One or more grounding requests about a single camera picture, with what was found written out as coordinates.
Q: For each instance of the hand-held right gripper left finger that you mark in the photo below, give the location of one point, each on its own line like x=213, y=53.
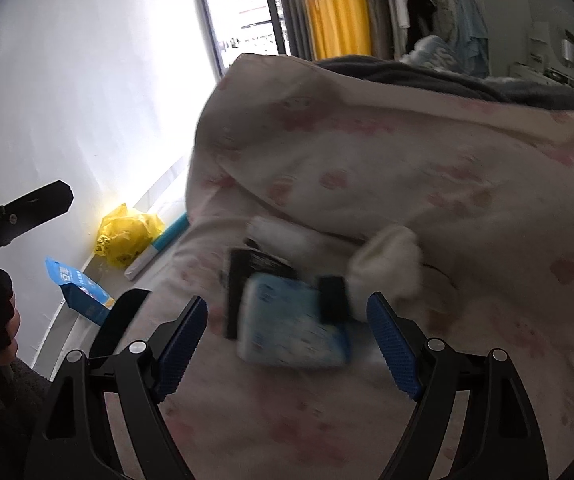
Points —
x=184, y=345

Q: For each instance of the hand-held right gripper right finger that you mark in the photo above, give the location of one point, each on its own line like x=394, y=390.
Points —
x=392, y=345

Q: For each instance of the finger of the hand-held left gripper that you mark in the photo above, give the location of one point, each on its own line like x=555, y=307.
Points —
x=27, y=207

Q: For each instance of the blue tissue pack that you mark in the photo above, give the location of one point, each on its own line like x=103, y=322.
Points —
x=292, y=325

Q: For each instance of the yellow plastic bag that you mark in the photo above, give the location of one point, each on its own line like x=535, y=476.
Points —
x=124, y=235

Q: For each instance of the blue cardboard box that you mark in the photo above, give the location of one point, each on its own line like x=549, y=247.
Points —
x=82, y=295

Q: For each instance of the teal and white brush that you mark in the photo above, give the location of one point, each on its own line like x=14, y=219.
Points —
x=164, y=242

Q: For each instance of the pink floral blanket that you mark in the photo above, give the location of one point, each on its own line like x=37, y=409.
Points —
x=367, y=160

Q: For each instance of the dark grey blanket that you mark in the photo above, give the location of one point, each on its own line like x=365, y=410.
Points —
x=517, y=90

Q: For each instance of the window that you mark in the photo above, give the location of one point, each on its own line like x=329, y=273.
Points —
x=239, y=10

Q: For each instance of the light blue cloth pile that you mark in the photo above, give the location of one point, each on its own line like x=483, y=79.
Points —
x=432, y=52

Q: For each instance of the light blue hanging garment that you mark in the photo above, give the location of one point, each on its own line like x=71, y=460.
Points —
x=469, y=25

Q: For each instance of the grey curtain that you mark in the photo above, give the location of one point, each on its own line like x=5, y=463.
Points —
x=292, y=5

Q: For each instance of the black hanging garment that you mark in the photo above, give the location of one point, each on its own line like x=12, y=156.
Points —
x=417, y=5

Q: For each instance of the yellow curtain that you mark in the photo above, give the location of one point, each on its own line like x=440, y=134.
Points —
x=334, y=5

